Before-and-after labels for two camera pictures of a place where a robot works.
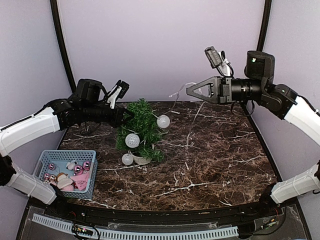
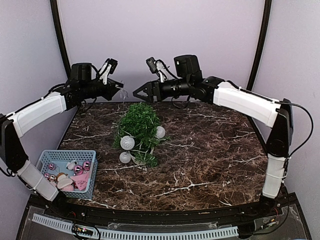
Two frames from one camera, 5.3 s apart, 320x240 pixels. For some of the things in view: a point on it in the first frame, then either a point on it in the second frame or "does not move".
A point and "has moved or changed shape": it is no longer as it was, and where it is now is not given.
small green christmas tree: [140, 119] has moved or changed shape
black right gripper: [221, 89] → [150, 86]
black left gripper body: [91, 112] → [89, 89]
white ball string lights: [132, 140] → [127, 143]
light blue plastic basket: [73, 172] does not move
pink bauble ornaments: [78, 170] does not move
